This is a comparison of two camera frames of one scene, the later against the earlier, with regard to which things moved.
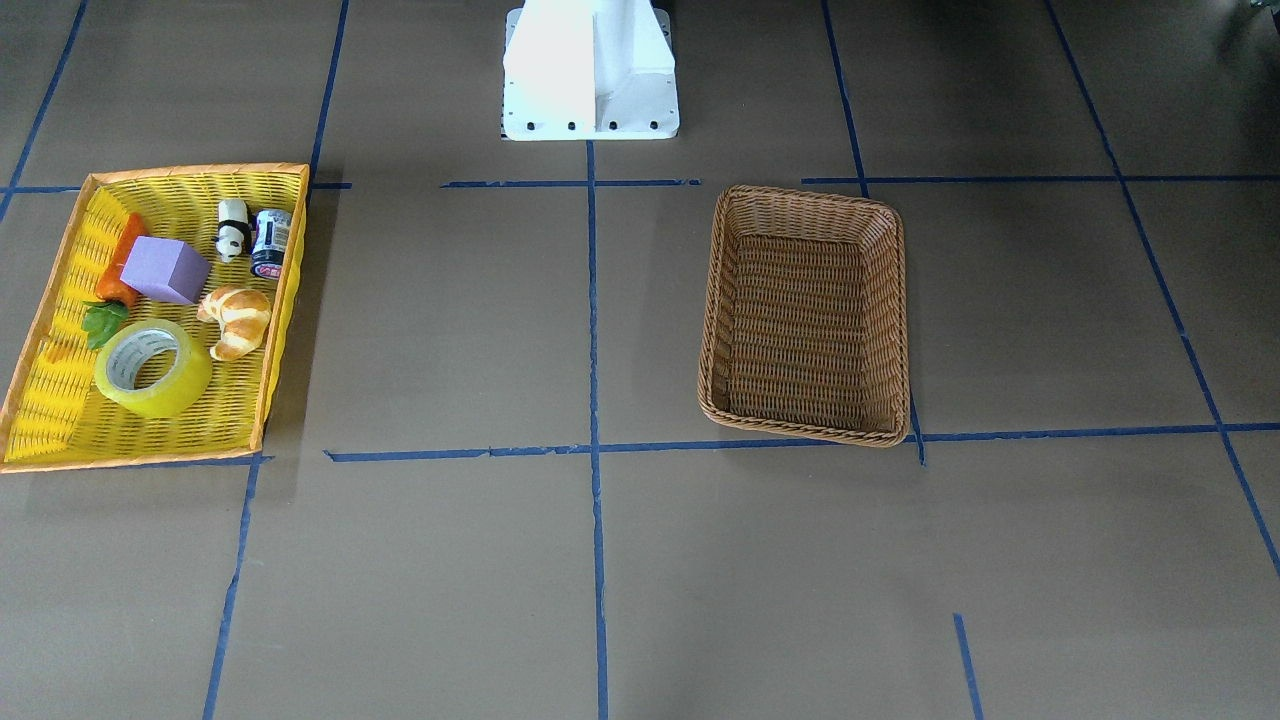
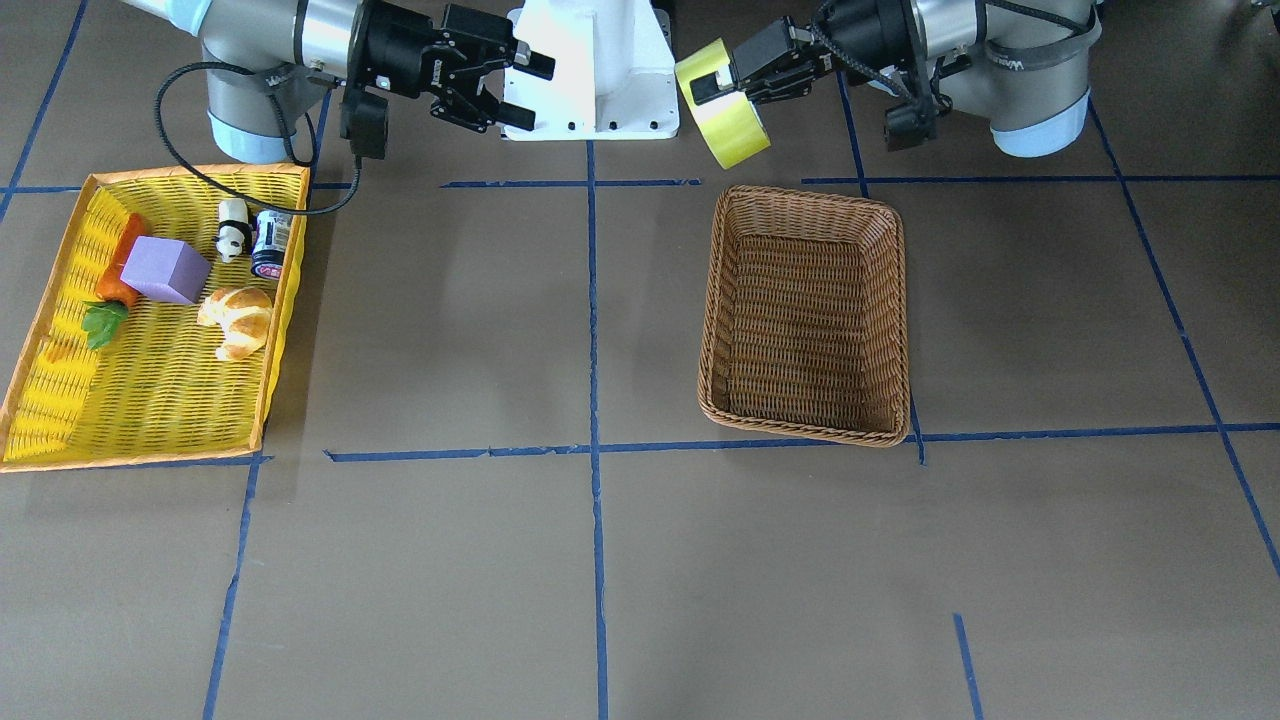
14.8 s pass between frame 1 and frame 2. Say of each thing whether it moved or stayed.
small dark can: stayed
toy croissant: stayed
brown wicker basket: stayed
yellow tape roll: moved
